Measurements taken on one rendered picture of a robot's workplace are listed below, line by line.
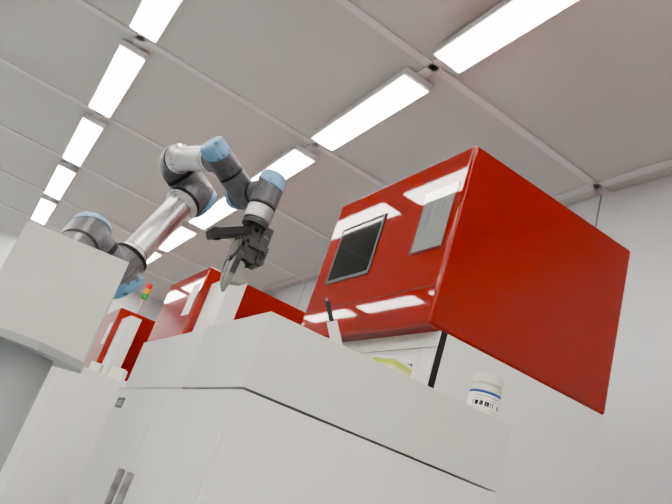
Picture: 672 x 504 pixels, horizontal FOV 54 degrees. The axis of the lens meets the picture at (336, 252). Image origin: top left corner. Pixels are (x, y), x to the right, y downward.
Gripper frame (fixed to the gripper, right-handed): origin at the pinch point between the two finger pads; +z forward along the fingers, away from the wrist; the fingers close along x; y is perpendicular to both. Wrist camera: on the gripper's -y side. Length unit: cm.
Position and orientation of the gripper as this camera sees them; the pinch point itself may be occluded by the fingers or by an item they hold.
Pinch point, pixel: (221, 286)
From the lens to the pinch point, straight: 173.0
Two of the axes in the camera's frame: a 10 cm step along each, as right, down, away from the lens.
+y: 8.1, 4.4, 3.9
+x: -5.0, 1.8, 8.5
